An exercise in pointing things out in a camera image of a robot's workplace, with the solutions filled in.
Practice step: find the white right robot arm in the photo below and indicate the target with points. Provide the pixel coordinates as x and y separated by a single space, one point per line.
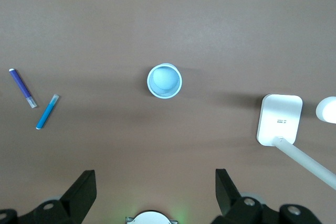
149 218

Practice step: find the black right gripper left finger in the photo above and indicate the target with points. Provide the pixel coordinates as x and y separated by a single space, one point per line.
78 197

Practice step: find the blue marker pen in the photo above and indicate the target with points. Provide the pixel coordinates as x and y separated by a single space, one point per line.
46 115

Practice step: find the purple marker pen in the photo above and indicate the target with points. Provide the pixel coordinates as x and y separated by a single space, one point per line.
19 83

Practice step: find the light blue plastic cup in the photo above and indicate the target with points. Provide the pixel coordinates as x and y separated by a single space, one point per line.
165 79

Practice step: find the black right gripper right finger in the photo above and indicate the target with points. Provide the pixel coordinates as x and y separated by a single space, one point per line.
228 197

